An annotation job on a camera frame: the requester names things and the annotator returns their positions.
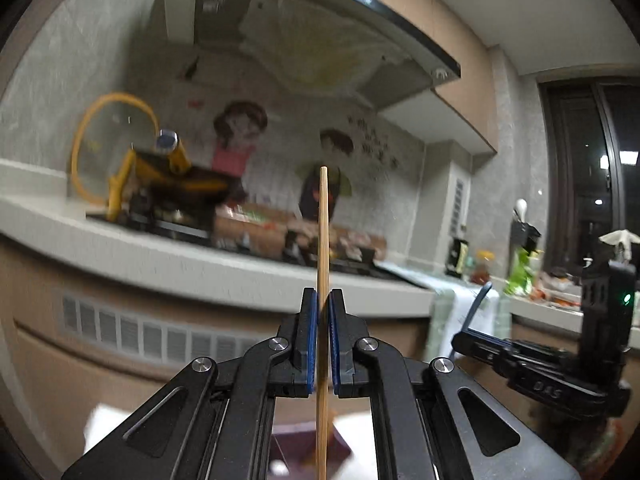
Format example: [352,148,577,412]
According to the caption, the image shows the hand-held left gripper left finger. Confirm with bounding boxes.
[61,287,319,480]

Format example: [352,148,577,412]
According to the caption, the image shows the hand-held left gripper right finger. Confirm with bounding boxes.
[327,288,583,480]

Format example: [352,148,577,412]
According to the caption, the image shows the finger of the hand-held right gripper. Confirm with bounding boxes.
[451,329,517,378]

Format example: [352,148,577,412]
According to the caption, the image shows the blue handled utensil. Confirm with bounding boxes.
[466,282,495,335]

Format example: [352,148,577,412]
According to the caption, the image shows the wooden chopstick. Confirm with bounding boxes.
[317,166,331,480]

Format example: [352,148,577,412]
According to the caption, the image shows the purple utensil holder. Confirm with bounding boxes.
[271,417,352,480]

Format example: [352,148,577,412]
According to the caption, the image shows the person's right forearm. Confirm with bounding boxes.
[530,402,632,476]

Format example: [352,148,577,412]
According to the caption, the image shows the green white checked cloth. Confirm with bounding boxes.
[425,279,502,362]

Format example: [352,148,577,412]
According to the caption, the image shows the small orange jar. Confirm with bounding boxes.
[474,250,495,283]

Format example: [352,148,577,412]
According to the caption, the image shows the green bottle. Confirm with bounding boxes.
[504,249,542,297]

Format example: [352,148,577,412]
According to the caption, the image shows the black yellow small box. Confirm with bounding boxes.
[446,237,469,277]

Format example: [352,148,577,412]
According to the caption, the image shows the dark framed window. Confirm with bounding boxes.
[539,76,640,277]

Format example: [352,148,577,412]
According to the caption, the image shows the white kitchen countertop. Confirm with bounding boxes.
[0,157,437,319]

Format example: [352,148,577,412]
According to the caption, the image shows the black gas stove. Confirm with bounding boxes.
[86,194,401,282]

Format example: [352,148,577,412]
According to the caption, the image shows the grey vent grille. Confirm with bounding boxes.
[60,292,281,367]

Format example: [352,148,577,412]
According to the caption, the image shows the beige kitchen cabinet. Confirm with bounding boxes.
[0,237,437,456]

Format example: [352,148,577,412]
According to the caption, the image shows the glass lid yellow rim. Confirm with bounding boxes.
[70,91,162,207]

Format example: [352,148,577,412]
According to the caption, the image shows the range hood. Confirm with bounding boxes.
[192,0,462,111]

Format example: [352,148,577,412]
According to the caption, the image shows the black wok yellow handle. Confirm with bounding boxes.
[112,129,247,211]

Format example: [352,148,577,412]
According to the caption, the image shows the cartoon wall sticker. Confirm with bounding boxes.
[187,100,407,223]

